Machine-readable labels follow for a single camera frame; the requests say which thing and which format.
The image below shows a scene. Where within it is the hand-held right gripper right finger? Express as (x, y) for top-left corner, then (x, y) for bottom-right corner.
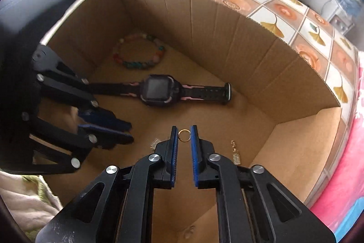
(190, 125), (335, 243)

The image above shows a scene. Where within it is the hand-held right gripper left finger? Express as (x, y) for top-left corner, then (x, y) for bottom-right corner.
(35, 125), (179, 243)

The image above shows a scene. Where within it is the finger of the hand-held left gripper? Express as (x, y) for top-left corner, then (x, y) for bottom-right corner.
(23, 111), (135, 174)
(36, 72), (132, 131)

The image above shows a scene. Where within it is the gold ring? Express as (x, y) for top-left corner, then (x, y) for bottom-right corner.
(178, 129), (191, 143)

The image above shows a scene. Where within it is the purple smartwatch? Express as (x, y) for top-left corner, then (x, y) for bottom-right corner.
(85, 74), (232, 107)

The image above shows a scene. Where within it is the multicolour bead bracelet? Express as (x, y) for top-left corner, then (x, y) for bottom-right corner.
(112, 34), (167, 71)

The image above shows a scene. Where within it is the brown cardboard box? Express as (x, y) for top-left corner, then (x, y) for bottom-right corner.
(28, 0), (342, 243)

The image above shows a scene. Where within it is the pink floral blanket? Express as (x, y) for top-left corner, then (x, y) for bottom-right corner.
(308, 52), (364, 241)

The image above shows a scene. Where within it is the white water dispenser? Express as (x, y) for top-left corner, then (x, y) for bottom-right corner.
(331, 0), (356, 36)

